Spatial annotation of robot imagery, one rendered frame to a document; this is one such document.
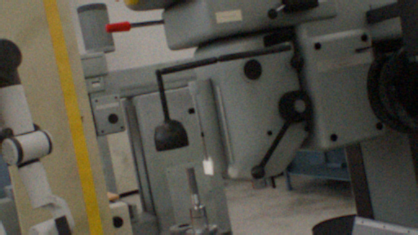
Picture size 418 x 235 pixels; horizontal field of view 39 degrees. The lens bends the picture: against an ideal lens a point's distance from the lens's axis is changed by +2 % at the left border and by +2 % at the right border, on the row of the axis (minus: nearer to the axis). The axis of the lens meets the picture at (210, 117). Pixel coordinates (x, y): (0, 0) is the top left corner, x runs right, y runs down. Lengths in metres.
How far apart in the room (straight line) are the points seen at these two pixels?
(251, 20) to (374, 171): 0.60
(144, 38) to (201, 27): 9.73
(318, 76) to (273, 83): 0.10
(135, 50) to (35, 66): 7.95
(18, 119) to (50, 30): 1.22
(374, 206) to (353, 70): 0.45
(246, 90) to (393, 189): 0.54
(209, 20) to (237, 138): 0.26
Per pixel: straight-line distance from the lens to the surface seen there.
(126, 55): 10.79
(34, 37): 2.97
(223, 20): 1.21
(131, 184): 9.82
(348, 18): 1.40
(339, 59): 1.35
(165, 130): 1.21
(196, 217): 1.68
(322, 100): 1.32
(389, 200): 1.62
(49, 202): 1.83
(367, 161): 1.65
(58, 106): 2.96
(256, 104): 1.25
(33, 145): 1.80
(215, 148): 1.29
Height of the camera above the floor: 1.53
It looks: 3 degrees down
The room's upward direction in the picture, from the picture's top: 11 degrees counter-clockwise
